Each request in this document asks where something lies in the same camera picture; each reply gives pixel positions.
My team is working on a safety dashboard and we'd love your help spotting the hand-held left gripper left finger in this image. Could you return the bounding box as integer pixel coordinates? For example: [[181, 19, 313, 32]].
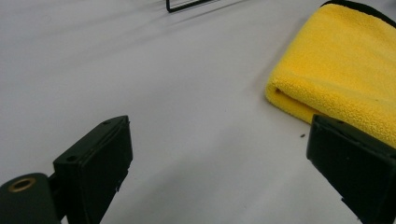
[[51, 115, 134, 224]]

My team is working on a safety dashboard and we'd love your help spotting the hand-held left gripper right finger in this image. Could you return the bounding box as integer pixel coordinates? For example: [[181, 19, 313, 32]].
[[305, 114, 396, 224]]

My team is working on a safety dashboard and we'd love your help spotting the yellow towel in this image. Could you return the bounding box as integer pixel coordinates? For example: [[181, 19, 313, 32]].
[[264, 0, 396, 149]]

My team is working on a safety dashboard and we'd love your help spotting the black wire rack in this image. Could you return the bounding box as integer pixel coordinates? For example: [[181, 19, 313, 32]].
[[165, 0, 219, 14]]

